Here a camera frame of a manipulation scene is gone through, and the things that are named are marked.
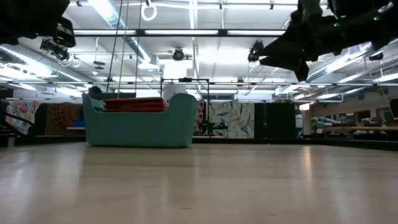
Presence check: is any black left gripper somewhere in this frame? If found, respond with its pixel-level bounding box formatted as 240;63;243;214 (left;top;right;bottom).
52;16;77;49

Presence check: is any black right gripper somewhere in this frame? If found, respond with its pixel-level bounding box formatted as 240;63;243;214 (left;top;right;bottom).
259;0;340;82

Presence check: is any black ceiling device cluster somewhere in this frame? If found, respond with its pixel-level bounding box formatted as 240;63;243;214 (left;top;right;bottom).
39;38;71;62

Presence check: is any black ceiling spotlight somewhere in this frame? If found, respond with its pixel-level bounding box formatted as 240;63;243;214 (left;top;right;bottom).
248;39;265;63

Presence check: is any white LED light strip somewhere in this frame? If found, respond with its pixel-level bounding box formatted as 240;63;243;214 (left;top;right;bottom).
73;29;137;35
226;29;286;35
144;29;220;35

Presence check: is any person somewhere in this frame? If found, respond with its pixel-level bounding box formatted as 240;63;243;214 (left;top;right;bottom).
88;85;104;101

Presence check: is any black cabinet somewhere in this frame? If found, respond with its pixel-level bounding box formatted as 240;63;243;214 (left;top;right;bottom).
254;102;297;139

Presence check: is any brown patterned cloth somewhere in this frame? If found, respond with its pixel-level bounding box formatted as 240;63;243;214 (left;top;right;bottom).
45;101;84;136

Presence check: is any black screen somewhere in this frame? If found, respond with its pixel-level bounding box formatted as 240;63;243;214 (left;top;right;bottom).
104;92;137;100

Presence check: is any leaf print panel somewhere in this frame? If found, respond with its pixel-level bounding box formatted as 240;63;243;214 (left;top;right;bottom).
207;101;255;139

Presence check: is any colourful floral cloth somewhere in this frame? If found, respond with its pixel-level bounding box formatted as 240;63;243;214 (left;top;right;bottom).
5;99;41;135

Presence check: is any long wooden table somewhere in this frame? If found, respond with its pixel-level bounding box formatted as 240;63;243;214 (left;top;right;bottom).
306;125;398;141

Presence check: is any black device green light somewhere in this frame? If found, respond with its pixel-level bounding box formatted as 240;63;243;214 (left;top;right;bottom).
201;119;229;138

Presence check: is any black metal rack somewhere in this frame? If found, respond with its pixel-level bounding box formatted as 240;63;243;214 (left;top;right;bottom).
160;77;211;138

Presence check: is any narrow patterned panel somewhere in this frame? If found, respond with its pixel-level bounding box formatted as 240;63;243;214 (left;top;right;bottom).
194;100;206;136

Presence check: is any white cylinder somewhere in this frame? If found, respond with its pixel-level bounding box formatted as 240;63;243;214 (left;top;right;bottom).
162;83;187;101

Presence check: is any teal plastic basket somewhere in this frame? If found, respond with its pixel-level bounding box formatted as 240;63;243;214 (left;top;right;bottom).
81;92;198;149

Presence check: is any black hanging cable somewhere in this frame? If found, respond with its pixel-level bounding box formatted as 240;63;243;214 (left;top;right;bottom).
106;0;124;94

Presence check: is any tan hanging rope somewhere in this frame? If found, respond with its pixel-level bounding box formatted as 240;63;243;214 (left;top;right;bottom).
117;0;129;99

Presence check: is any silver ventilation duct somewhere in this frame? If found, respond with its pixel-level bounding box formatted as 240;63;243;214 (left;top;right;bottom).
88;0;161;72

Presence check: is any white hanging ring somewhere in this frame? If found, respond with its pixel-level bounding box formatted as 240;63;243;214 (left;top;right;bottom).
141;1;158;22

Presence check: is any round black ceiling camera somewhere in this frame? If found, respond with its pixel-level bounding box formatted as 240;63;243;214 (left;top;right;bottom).
172;48;186;62

